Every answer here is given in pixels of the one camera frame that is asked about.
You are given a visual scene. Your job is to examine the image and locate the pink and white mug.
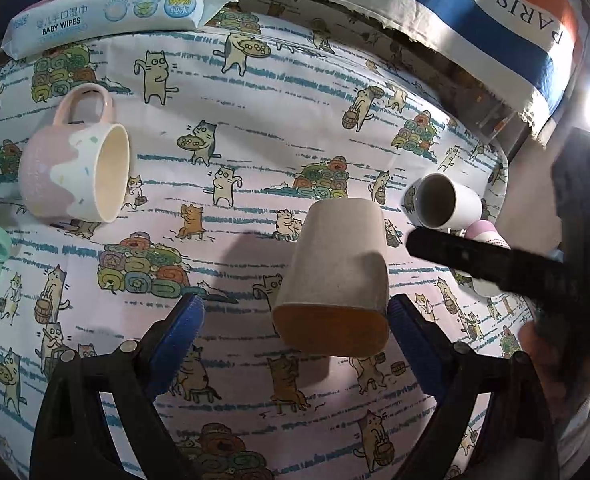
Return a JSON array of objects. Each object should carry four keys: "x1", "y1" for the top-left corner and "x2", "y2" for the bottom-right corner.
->
[{"x1": 18, "y1": 84, "x2": 131, "y2": 223}]

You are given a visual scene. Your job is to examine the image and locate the striped Paris blanket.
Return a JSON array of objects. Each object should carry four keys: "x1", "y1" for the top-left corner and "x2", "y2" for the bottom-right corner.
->
[{"x1": 325, "y1": 0, "x2": 588, "y2": 131}]

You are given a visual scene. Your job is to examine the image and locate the white mug dark interior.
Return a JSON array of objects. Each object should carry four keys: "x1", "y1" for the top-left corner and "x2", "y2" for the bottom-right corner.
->
[{"x1": 402, "y1": 172, "x2": 483, "y2": 230}]

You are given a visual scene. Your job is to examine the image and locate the cat print bed sheet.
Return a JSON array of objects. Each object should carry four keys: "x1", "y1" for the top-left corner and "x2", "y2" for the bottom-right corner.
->
[{"x1": 0, "y1": 9, "x2": 528, "y2": 479}]

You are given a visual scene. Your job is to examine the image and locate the person's right hand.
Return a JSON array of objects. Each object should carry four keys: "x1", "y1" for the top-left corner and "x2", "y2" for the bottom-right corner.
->
[{"x1": 518, "y1": 321, "x2": 566, "y2": 422}]

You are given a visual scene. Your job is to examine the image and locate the baby wipes pack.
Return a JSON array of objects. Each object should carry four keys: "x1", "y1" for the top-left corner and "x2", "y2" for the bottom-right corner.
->
[{"x1": 1, "y1": 0, "x2": 230, "y2": 60}]

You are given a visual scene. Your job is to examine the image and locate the beige square plastic cup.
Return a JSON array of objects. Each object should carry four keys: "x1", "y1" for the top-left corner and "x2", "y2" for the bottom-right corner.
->
[{"x1": 272, "y1": 198, "x2": 389, "y2": 358}]

